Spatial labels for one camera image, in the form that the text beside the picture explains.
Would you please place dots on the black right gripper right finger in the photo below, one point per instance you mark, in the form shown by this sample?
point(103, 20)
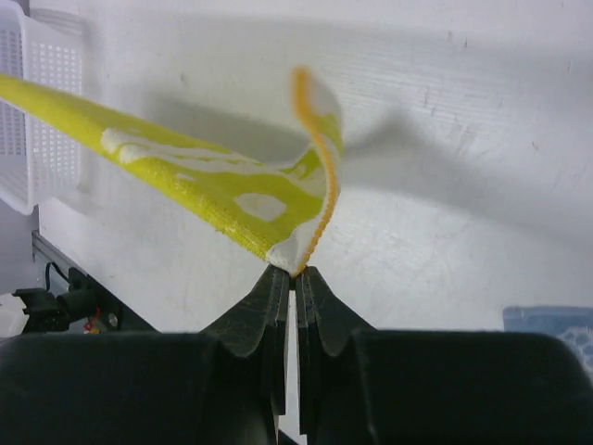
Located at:
point(363, 385)

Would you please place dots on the yellow green patterned towel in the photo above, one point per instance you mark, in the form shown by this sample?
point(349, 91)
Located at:
point(277, 213)

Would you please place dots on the aluminium front rail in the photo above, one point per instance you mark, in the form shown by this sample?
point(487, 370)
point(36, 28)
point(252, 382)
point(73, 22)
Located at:
point(44, 251)

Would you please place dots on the light blue towel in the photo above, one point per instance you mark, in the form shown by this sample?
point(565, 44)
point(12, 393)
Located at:
point(571, 325)

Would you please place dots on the white perforated plastic basket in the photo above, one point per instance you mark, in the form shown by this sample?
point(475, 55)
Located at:
point(38, 162)

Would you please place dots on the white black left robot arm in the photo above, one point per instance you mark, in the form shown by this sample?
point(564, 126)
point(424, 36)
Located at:
point(38, 310)

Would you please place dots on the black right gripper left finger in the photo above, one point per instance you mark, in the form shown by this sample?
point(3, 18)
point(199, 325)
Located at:
point(222, 385)

